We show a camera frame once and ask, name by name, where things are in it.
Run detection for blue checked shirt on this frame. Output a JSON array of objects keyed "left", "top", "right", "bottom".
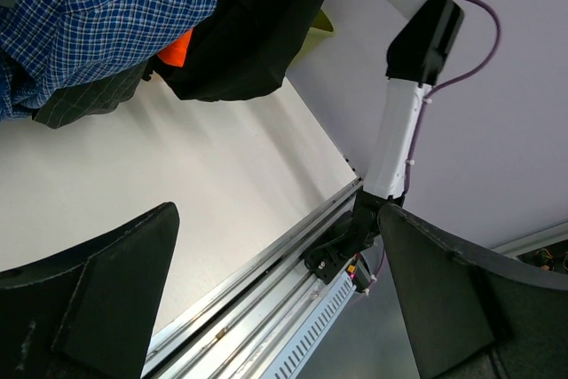
[{"left": 1, "top": 0, "right": 217, "bottom": 119}]

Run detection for green plastic basket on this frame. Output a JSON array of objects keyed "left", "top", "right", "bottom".
[{"left": 308, "top": 10, "right": 335, "bottom": 38}]

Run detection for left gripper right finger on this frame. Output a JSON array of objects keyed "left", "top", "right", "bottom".
[{"left": 378, "top": 204, "right": 567, "bottom": 378}]

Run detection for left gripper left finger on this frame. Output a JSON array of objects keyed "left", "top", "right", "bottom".
[{"left": 1, "top": 202, "right": 180, "bottom": 378}]

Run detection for dark pinstripe shirt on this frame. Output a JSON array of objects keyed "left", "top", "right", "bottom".
[{"left": 32, "top": 61, "right": 147, "bottom": 130}]

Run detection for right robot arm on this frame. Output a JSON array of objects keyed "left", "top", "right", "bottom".
[{"left": 303, "top": 0, "right": 464, "bottom": 284}]

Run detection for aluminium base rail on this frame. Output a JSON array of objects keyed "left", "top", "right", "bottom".
[{"left": 141, "top": 178, "right": 380, "bottom": 378}]

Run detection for black shirt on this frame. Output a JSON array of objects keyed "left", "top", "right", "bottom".
[{"left": 146, "top": 0, "right": 324, "bottom": 102}]

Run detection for orange shirt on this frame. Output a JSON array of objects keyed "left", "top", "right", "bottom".
[{"left": 157, "top": 29, "right": 193, "bottom": 67}]

